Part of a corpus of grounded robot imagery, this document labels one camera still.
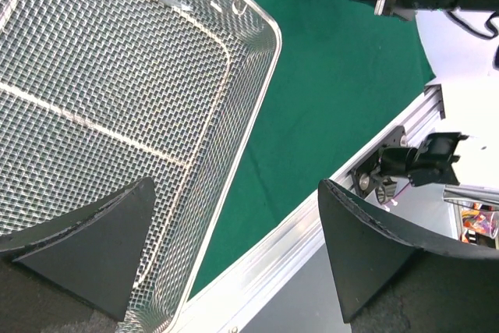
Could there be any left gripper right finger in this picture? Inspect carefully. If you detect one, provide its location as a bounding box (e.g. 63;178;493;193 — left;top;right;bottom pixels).
317;179;498;332

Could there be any metal mesh instrument tray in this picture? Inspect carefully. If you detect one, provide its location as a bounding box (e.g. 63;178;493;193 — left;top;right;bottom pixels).
1;0;281;332

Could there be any aluminium front rail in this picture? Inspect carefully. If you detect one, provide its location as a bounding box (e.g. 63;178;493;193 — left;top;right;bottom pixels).
171;85;443;332

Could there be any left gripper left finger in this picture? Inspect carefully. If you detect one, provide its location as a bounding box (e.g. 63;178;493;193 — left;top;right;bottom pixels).
1;177;156;332

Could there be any green surgical cloth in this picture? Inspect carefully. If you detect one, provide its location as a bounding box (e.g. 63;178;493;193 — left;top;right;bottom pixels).
193;0;433;293

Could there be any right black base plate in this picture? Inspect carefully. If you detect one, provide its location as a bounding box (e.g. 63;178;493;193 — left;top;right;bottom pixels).
349;126;407;198

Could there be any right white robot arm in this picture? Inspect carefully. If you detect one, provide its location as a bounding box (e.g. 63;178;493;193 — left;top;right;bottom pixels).
395;0;498;188

